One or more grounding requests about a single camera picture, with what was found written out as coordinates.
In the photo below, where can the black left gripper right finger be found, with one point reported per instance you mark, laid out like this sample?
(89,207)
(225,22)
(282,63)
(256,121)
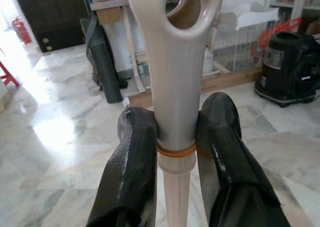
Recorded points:
(225,149)

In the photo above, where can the white bookshelf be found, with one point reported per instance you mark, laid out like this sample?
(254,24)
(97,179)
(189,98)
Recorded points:
(297,5)

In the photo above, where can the red plastic stool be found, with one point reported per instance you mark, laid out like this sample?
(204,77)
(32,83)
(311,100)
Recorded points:
(7,77)

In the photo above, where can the orange rubber band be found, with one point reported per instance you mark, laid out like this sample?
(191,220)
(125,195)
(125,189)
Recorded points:
(176,152)

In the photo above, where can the dark wooden cabinet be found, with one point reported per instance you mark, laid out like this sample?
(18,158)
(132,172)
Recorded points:
(50,12)

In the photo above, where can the long dark green bag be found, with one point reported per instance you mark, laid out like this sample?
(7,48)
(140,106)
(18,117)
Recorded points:
(105,62)

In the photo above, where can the red fire extinguisher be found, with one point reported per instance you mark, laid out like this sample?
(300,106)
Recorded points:
(23,32)

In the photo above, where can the long wooden plank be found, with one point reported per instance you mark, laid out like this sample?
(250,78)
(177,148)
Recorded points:
(225,80)

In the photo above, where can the clear plastic bottle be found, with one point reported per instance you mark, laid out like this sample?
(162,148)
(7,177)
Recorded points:
(207,62)

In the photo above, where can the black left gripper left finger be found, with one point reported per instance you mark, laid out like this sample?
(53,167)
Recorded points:
(130,167)

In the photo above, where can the white plastic tray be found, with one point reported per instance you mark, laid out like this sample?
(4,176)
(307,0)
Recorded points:
(250,17)

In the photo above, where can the black vacuum cleaner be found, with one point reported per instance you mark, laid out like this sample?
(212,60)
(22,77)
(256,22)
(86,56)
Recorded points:
(282,69)

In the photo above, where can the red plastic bag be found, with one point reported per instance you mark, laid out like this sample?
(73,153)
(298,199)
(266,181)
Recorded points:
(262,42)

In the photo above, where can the small grey can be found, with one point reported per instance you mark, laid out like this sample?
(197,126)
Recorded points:
(141,69)

